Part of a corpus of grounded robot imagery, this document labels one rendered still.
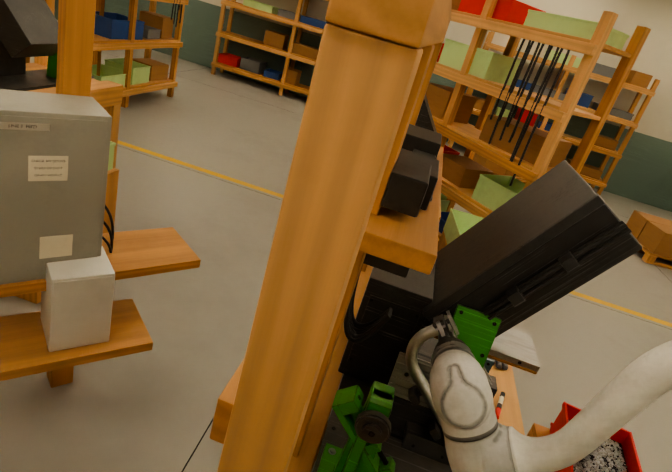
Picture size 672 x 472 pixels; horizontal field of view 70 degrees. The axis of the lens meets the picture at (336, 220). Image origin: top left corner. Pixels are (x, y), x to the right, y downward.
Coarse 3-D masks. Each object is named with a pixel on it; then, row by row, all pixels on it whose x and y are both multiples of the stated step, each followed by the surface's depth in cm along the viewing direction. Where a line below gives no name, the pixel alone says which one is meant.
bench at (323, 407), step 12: (360, 276) 205; (360, 288) 196; (360, 300) 187; (336, 348) 157; (336, 360) 152; (336, 372) 147; (324, 384) 141; (336, 384) 142; (324, 396) 137; (324, 408) 133; (312, 420) 128; (324, 420) 129; (312, 432) 124; (324, 432) 130; (312, 444) 121; (300, 456) 117; (312, 456) 118; (288, 468) 113; (300, 468) 114
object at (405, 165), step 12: (396, 168) 89; (408, 168) 91; (420, 168) 93; (396, 180) 86; (408, 180) 86; (420, 180) 86; (396, 192) 87; (408, 192) 87; (420, 192) 86; (384, 204) 88; (396, 204) 88; (408, 204) 88; (420, 204) 87
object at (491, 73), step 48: (480, 0) 410; (480, 48) 405; (528, 48) 359; (576, 48) 326; (432, 96) 459; (528, 96) 357; (576, 96) 333; (480, 144) 401; (528, 144) 358; (480, 192) 403
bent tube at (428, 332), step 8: (448, 312) 122; (424, 328) 123; (432, 328) 121; (456, 328) 120; (416, 336) 122; (424, 336) 122; (432, 336) 122; (408, 344) 124; (416, 344) 122; (408, 352) 123; (416, 352) 123; (408, 360) 123; (416, 360) 123; (408, 368) 124; (416, 368) 123; (416, 376) 123; (424, 376) 124; (416, 384) 124; (424, 384) 123; (424, 392) 123; (432, 408) 123; (440, 424) 124
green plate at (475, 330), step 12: (456, 312) 123; (468, 312) 123; (480, 312) 123; (456, 324) 124; (468, 324) 123; (480, 324) 123; (492, 324) 122; (468, 336) 124; (480, 336) 123; (492, 336) 123; (480, 348) 123; (480, 360) 124
